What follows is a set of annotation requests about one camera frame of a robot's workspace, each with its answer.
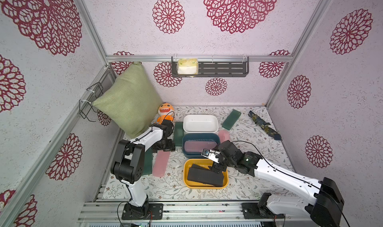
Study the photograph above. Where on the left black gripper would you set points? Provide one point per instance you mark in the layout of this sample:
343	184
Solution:
171	147

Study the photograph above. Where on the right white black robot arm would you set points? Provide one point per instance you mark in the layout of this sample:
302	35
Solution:
321	200

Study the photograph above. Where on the yellow white sponge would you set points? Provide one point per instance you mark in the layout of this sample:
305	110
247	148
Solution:
187	66

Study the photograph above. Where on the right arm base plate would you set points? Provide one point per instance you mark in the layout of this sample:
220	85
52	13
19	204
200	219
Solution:
252	211

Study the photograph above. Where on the folded dark floral umbrella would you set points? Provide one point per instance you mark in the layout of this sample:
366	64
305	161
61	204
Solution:
265	126

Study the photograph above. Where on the dark wall shelf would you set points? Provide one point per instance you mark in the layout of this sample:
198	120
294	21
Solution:
215	69

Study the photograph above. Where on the green pencil case back right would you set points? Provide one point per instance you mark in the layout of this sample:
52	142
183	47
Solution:
232	118

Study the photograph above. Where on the black pencil case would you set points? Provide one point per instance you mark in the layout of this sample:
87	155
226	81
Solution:
199	167
205	176

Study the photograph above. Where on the yellow storage box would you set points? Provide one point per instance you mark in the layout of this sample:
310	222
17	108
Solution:
202	162

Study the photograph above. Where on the pink pencil case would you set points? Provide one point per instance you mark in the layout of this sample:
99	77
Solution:
224	135
161	163
194	146

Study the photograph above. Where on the white storage box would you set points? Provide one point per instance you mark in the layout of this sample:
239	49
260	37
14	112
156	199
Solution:
200	123

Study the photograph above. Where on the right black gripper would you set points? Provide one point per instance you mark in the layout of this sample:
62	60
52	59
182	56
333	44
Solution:
218	165

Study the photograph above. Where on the green square pillow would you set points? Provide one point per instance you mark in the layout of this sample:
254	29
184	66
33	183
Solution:
132	102

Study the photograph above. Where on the black wire wall rack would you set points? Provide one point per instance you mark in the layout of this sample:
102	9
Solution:
85	105

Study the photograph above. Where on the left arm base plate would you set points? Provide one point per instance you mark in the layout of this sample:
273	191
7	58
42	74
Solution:
146	212

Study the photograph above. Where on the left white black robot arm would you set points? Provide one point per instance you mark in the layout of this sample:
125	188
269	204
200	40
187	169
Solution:
129	158

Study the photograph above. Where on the green pencil case front left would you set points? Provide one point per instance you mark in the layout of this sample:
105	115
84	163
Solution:
148	163

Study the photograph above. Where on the green pencil case by white box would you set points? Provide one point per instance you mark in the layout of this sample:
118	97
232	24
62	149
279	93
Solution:
178	133

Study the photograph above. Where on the orange shark plush toy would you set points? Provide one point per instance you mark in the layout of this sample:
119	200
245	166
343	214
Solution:
166	112

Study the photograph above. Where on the teal storage box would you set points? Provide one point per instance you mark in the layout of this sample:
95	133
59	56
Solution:
198	137

